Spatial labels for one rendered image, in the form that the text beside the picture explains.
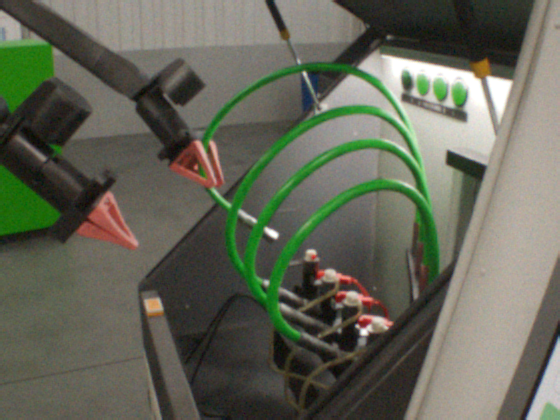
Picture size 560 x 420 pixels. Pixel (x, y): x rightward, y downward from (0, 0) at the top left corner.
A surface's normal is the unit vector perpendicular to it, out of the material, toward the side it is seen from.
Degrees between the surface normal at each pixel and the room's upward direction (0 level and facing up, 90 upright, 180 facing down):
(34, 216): 90
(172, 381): 0
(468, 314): 76
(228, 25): 90
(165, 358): 0
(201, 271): 90
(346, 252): 90
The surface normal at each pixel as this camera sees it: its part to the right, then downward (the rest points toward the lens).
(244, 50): 0.40, 0.29
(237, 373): 0.00, -0.95
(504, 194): -0.92, -0.13
